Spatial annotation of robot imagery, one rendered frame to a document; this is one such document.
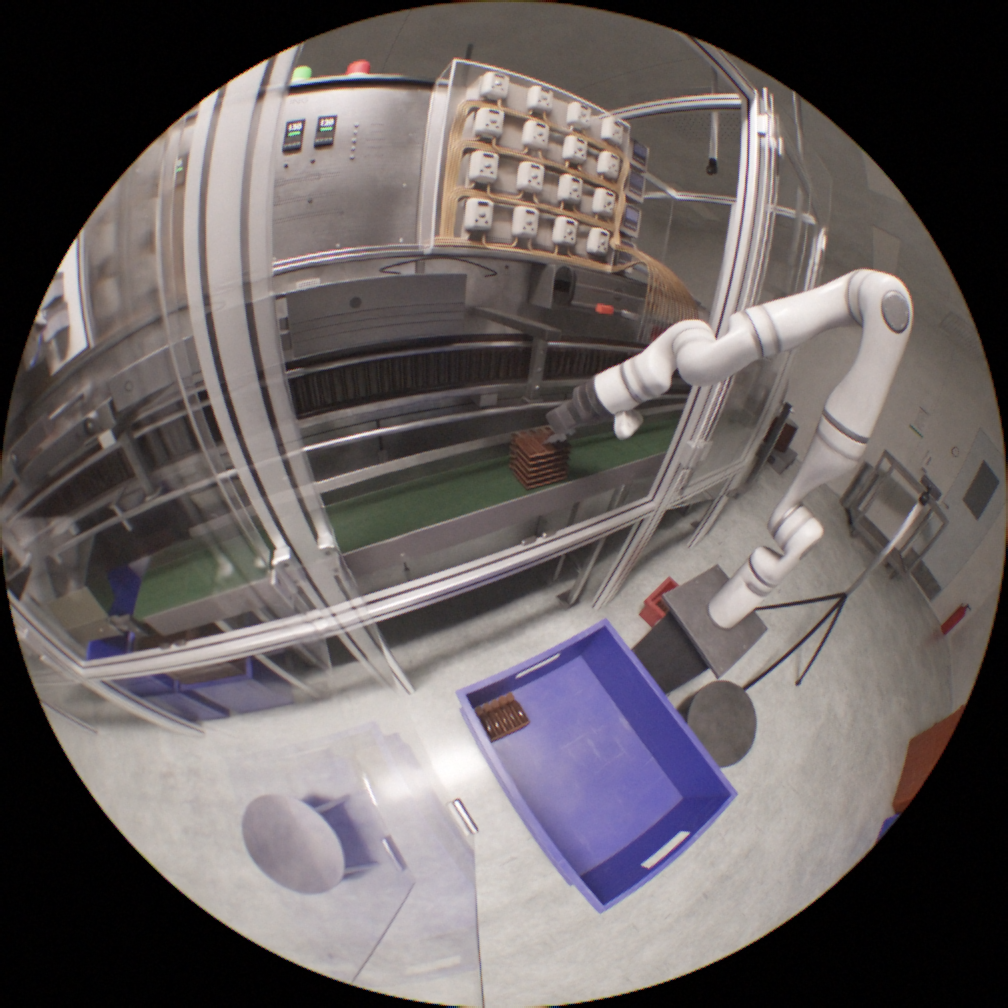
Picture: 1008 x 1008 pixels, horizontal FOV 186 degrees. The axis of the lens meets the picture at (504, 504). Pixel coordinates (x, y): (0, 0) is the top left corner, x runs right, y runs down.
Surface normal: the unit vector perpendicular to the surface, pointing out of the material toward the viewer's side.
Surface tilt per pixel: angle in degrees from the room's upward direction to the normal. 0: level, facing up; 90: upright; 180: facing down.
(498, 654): 0
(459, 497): 2
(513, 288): 90
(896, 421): 90
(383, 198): 90
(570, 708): 0
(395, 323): 90
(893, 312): 101
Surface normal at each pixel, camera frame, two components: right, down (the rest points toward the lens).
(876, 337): -0.66, 0.63
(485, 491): 0.05, -0.73
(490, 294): 0.47, 0.62
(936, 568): -0.88, 0.25
